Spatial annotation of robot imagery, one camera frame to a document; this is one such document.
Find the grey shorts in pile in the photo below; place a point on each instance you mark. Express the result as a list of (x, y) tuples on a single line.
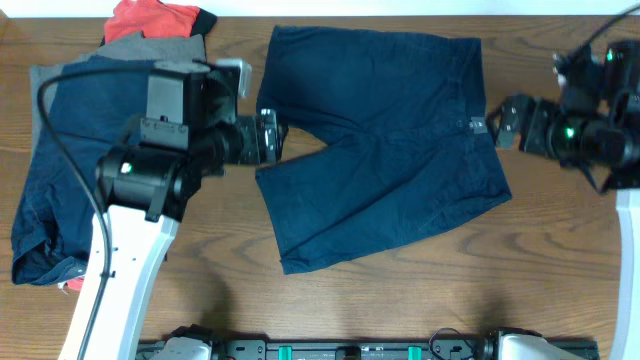
[(130, 47)]

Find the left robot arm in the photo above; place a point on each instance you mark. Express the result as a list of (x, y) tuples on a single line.
[(190, 130)]

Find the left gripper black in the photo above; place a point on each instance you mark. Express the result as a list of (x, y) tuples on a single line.
[(267, 150)]

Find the red garment with black trim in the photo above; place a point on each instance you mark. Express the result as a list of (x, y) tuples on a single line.
[(150, 19)]

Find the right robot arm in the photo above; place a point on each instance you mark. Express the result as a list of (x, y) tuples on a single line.
[(593, 128)]

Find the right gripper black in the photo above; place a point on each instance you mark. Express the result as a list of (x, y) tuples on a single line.
[(544, 111)]

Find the navy shorts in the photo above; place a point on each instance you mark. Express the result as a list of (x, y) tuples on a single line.
[(404, 157), (39, 257)]

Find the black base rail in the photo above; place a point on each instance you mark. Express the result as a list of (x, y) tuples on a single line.
[(195, 342)]

